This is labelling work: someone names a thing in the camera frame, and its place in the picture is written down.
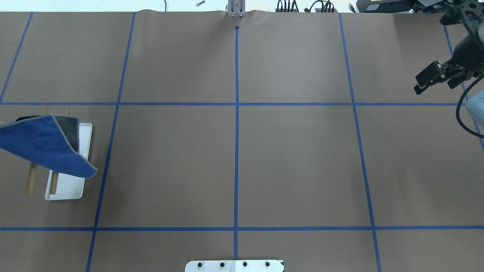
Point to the aluminium frame post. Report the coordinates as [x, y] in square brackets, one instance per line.
[236, 8]

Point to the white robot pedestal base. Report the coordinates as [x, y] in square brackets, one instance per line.
[235, 266]

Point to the blue microfibre towel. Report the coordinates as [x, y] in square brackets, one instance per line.
[51, 141]

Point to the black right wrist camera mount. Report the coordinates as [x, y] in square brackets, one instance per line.
[470, 13]

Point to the black equipment on desk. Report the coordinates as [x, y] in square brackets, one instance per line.
[400, 6]

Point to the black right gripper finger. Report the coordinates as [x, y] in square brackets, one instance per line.
[436, 73]

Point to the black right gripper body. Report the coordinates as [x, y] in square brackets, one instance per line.
[468, 50]

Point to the wooden white towel rack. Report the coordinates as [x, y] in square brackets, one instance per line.
[62, 186]

